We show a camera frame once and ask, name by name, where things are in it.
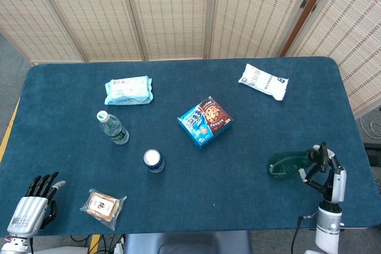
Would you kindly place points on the bread in clear bag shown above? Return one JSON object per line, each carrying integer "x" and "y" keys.
{"x": 102, "y": 208}

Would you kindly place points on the yellow floor tape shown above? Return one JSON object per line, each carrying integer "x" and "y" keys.
{"x": 7, "y": 135}

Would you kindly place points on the blue cookie box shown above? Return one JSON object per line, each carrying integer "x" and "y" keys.
{"x": 205, "y": 123}

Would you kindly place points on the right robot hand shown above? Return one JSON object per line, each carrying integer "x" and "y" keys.
{"x": 337, "y": 182}

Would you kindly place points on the green spray bottle black trigger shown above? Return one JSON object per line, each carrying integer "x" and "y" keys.
{"x": 285, "y": 164}

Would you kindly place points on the brown wooden post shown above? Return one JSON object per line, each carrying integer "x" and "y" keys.
{"x": 306, "y": 10}

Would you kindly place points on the clear water bottle green label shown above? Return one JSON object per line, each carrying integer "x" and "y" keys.
{"x": 117, "y": 132}

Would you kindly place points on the light blue wet wipes pack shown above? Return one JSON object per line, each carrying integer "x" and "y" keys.
{"x": 128, "y": 90}

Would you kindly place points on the blue and white drink can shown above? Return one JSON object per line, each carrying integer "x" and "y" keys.
{"x": 153, "y": 160}

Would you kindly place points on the narrow bamboo folding screen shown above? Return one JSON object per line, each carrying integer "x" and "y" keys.
{"x": 351, "y": 34}

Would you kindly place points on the white plastic pouch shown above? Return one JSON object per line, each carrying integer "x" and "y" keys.
{"x": 263, "y": 81}

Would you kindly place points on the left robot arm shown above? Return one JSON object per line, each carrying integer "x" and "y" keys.
{"x": 15, "y": 245}

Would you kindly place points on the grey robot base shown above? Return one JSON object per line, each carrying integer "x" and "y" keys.
{"x": 184, "y": 243}

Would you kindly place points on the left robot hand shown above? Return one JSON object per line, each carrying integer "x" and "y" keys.
{"x": 28, "y": 216}

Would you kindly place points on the blue table cloth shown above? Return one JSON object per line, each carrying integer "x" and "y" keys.
{"x": 193, "y": 188}

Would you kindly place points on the wide bamboo folding screen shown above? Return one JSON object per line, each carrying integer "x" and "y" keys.
{"x": 166, "y": 13}

